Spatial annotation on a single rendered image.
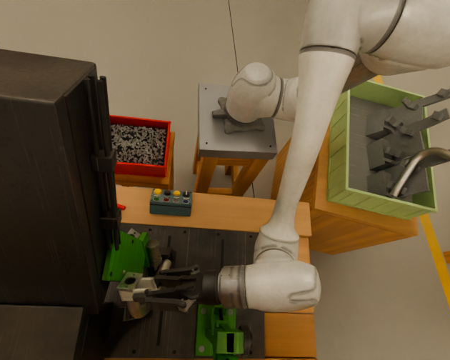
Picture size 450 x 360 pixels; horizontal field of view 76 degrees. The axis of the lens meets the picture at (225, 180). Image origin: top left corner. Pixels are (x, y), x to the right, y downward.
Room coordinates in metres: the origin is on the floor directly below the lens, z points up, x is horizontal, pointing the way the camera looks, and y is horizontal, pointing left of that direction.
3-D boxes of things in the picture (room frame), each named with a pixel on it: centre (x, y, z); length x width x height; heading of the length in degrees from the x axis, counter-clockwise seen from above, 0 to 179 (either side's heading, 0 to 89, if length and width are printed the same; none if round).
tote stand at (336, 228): (0.94, -0.61, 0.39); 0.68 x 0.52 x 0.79; 11
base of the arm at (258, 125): (0.75, 0.07, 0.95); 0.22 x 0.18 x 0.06; 124
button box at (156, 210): (0.27, 0.15, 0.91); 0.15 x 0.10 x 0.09; 111
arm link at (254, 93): (0.77, 0.05, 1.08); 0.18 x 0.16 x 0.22; 108
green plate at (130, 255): (0.01, 0.17, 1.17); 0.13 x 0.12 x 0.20; 111
